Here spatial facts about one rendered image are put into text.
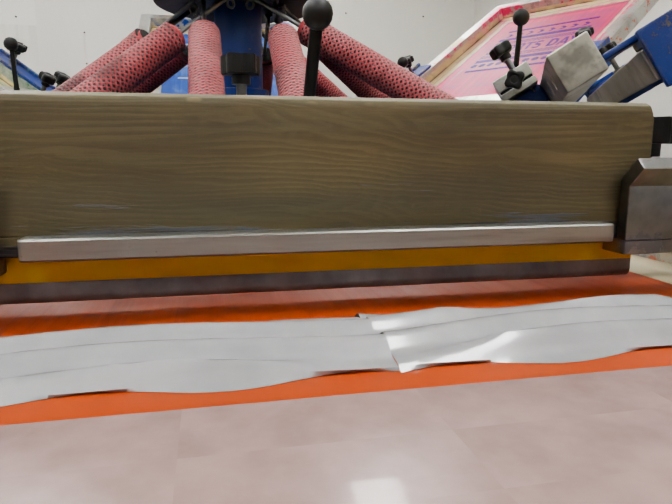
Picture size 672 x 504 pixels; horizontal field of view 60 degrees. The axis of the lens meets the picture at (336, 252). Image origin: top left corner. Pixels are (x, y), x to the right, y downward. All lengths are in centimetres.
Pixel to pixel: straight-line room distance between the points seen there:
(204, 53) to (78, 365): 71
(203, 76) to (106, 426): 69
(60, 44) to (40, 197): 429
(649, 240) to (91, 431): 30
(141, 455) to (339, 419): 6
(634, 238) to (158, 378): 26
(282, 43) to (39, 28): 376
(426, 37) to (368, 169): 452
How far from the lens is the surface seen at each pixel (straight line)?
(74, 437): 18
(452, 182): 31
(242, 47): 112
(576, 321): 28
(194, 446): 17
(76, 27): 458
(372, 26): 469
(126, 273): 31
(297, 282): 31
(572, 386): 21
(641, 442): 18
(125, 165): 29
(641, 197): 36
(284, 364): 21
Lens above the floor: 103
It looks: 10 degrees down
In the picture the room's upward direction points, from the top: straight up
